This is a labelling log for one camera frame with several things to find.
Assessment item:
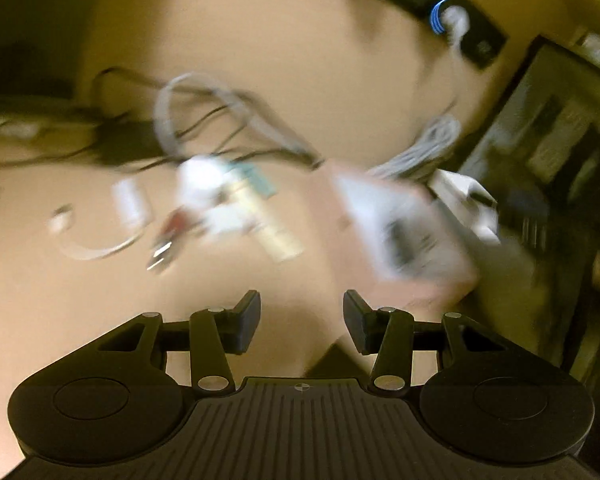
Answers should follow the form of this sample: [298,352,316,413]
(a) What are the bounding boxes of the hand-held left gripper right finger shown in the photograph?
[343,290,523,392]

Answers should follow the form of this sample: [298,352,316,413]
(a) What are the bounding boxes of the grey looped cable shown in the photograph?
[154,74,326,171]

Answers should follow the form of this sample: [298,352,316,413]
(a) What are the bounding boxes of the red and silver clips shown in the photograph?
[146,210,201,275]

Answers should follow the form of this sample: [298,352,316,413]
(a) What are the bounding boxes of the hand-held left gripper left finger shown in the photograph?
[82,290,262,392]

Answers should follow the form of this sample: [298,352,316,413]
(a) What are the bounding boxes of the black cable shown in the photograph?
[0,67,261,171]

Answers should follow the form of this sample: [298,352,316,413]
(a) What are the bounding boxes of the black rectangular device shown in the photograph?
[94,119,181,167]

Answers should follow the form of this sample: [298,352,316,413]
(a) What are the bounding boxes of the white wall charger block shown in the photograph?
[427,169,502,245]

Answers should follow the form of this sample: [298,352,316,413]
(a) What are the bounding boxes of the white flat cable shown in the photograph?
[47,205,146,261]

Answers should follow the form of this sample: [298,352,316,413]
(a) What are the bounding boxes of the beige tube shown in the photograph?
[235,185,305,263]

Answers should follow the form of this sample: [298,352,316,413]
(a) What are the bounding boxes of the dark framed screen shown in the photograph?
[452,35,600,361]

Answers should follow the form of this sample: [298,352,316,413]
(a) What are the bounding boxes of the white packet with green label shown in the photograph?
[175,156,277,236]

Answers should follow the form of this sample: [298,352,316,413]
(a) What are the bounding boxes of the white power adapter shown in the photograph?
[432,0,473,46]

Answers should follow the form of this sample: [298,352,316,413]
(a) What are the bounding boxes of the coiled grey cable bundle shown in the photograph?
[367,114,462,181]

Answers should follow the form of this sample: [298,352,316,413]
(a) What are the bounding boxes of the black power strip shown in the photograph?
[312,0,509,69]

